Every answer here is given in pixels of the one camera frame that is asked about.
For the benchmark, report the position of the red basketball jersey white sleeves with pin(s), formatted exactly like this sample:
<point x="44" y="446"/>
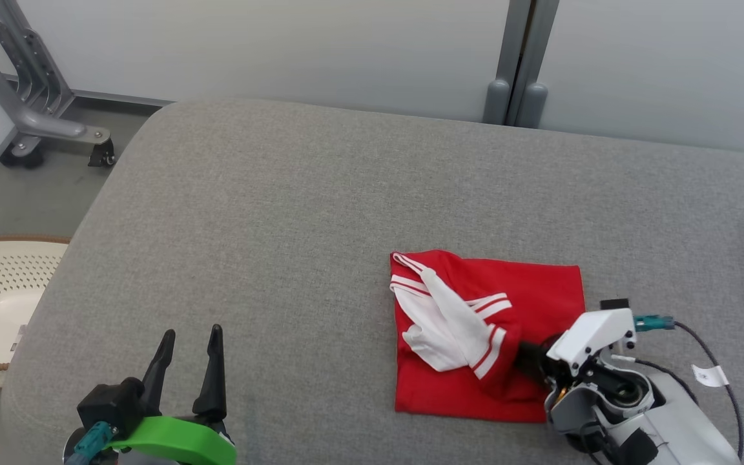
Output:
<point x="540" y="290"/>

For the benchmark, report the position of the grey partition post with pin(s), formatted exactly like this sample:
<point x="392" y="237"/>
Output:
<point x="498" y="97"/>
<point x="533" y="100"/>

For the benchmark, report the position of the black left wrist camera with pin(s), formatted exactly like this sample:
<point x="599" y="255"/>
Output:
<point x="110" y="400"/>

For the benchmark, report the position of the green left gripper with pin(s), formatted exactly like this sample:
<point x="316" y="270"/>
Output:
<point x="178" y="439"/>

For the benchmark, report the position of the grey metal wheeled stand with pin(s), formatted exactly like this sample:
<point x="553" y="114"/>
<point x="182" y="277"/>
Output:
<point x="30" y="116"/>

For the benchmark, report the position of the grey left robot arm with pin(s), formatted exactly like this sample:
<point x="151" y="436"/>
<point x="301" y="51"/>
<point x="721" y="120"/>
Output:
<point x="146" y="460"/>

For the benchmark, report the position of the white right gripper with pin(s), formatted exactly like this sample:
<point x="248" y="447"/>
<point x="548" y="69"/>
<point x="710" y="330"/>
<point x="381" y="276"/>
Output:
<point x="595" y="336"/>

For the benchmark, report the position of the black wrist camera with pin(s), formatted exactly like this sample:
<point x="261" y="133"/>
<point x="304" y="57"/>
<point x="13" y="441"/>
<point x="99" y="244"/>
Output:
<point x="110" y="400"/>
<point x="614" y="304"/>

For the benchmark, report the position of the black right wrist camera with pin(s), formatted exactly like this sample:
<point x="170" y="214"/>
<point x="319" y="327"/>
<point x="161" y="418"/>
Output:
<point x="614" y="304"/>

